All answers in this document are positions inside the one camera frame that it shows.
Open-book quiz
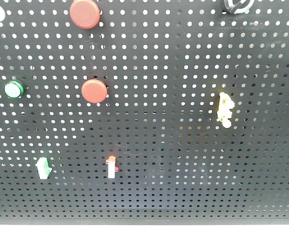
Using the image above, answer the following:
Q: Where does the black rotary knob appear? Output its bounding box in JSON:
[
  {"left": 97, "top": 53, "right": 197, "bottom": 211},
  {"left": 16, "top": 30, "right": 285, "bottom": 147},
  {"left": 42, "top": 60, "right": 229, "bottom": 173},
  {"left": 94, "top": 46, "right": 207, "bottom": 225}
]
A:
[{"left": 223, "top": 0, "right": 255, "bottom": 14}]

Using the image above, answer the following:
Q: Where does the black perforated pegboard panel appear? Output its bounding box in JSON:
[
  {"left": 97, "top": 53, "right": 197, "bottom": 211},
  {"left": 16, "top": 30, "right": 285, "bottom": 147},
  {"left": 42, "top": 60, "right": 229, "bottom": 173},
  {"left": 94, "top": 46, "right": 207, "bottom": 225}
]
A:
[{"left": 0, "top": 0, "right": 289, "bottom": 225}]

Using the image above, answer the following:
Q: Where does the lower red mushroom button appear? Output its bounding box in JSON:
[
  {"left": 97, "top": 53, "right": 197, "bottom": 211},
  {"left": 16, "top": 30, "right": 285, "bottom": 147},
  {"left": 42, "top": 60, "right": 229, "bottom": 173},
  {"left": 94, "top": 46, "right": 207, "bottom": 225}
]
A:
[{"left": 81, "top": 79, "right": 108, "bottom": 104}]

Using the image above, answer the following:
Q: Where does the red mushroom button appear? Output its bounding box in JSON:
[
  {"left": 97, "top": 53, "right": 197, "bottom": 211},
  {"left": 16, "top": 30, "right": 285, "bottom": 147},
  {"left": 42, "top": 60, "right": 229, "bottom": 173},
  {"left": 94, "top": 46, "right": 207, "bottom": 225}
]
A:
[
  {"left": 69, "top": 0, "right": 100, "bottom": 29},
  {"left": 81, "top": 79, "right": 108, "bottom": 104}
]

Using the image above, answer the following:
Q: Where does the upper red mushroom button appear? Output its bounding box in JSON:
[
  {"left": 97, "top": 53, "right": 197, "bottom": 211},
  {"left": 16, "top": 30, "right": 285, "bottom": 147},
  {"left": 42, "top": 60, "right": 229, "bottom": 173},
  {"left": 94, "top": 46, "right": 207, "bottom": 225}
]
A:
[{"left": 69, "top": 0, "right": 100, "bottom": 29}]

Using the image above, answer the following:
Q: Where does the green round push button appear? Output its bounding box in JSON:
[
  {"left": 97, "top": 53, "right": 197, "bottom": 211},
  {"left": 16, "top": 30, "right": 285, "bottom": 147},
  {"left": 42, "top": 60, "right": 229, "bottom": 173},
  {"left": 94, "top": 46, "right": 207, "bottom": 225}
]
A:
[{"left": 4, "top": 80, "right": 25, "bottom": 98}]

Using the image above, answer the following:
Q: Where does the white red rocker switch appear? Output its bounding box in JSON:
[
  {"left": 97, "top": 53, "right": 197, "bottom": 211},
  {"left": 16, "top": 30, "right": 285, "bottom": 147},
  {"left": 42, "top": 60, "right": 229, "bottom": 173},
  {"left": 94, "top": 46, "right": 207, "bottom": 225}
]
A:
[{"left": 105, "top": 156, "right": 119, "bottom": 179}]

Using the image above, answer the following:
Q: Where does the yellow toggle switch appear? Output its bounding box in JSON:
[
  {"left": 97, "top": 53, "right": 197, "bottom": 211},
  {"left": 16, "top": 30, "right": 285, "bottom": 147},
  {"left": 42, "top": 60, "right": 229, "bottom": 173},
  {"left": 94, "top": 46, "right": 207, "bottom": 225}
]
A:
[{"left": 217, "top": 92, "right": 235, "bottom": 129}]

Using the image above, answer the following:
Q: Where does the white green rocker switch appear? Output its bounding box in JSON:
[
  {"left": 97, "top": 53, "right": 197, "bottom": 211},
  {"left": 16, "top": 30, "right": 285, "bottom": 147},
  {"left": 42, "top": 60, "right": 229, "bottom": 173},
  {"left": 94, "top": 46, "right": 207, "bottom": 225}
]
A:
[{"left": 35, "top": 157, "right": 52, "bottom": 180}]

